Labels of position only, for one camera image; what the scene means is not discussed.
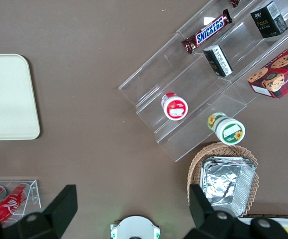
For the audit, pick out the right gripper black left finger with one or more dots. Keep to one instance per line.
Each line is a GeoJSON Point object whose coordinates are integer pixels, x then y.
{"type": "Point", "coordinates": [56, 214]}

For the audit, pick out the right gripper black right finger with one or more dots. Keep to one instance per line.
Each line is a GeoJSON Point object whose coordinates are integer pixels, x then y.
{"type": "Point", "coordinates": [203, 219]}

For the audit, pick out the aluminium foil tray stack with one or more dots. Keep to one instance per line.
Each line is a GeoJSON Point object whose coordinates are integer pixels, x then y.
{"type": "Point", "coordinates": [223, 181]}

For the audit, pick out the wicker basket holding foil trays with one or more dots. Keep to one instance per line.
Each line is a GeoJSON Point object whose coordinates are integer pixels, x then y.
{"type": "Point", "coordinates": [220, 149]}

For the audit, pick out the cream rectangular serving tray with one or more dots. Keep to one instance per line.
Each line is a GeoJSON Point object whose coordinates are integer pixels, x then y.
{"type": "Point", "coordinates": [7, 99]}

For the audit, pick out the clear acrylic bottle rack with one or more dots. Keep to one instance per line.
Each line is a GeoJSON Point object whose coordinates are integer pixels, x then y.
{"type": "Point", "coordinates": [34, 194]}

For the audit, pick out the white snack bin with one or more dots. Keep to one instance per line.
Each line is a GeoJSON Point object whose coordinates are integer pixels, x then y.
{"type": "Point", "coordinates": [265, 219]}

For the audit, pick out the green lidded sunflower cup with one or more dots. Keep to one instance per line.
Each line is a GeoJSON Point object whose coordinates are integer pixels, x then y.
{"type": "Point", "coordinates": [229, 130]}

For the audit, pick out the red lidded white cup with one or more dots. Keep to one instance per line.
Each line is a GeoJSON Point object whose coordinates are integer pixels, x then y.
{"type": "Point", "coordinates": [175, 107]}

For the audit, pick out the clear acrylic stepped shelf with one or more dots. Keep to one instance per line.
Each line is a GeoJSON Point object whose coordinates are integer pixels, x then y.
{"type": "Point", "coordinates": [158, 74]}

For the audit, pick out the small black carton box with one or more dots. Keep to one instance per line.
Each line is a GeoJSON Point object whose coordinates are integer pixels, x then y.
{"type": "Point", "coordinates": [218, 63]}
{"type": "Point", "coordinates": [269, 20]}

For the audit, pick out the red tartan cookie box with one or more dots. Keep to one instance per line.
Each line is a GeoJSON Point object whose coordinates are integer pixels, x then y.
{"type": "Point", "coordinates": [280, 74]}

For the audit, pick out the Snickers chocolate bar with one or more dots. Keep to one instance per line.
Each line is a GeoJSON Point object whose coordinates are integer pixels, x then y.
{"type": "Point", "coordinates": [207, 31]}
{"type": "Point", "coordinates": [235, 2]}

